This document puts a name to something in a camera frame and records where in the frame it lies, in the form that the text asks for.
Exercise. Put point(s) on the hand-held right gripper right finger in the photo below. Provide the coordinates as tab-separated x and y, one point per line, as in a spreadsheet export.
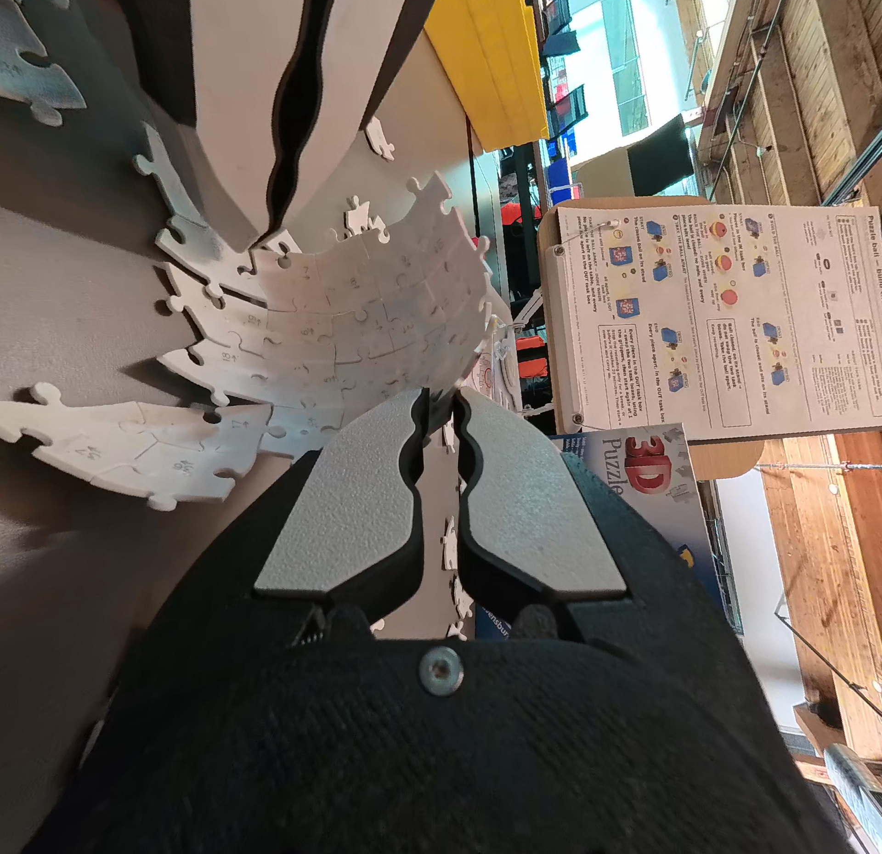
537	523

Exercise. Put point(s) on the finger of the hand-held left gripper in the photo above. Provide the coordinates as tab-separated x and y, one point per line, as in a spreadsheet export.
234	75
365	54

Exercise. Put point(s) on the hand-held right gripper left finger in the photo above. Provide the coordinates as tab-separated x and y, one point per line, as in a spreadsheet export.
344	523

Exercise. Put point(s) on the small white puzzle ball section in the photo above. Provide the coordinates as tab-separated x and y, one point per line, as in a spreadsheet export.
34	61

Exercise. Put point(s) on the large white puzzle ball shell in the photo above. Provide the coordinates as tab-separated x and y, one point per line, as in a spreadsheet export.
386	303

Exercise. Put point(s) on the blue printed puzzle box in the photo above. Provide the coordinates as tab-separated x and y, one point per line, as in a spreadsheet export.
654	482

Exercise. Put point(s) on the white puzzle strip section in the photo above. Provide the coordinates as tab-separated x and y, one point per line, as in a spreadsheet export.
138	447

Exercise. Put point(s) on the yellow plastic bin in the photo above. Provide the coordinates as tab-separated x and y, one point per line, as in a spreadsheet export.
496	54

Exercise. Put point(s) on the clear plastic parts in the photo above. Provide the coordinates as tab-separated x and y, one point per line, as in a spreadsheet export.
510	371

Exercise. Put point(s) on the orange plastic item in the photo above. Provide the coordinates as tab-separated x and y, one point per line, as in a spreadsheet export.
520	214

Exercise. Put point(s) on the instruction sheet board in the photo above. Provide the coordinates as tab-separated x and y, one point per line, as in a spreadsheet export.
723	316

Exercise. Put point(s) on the black monitor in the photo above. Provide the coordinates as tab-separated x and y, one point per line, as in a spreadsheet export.
660	158

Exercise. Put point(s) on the white board bracket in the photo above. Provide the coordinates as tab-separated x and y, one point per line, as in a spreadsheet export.
529	309

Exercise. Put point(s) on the silver ventilation duct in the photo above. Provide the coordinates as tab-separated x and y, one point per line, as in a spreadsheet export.
858	778

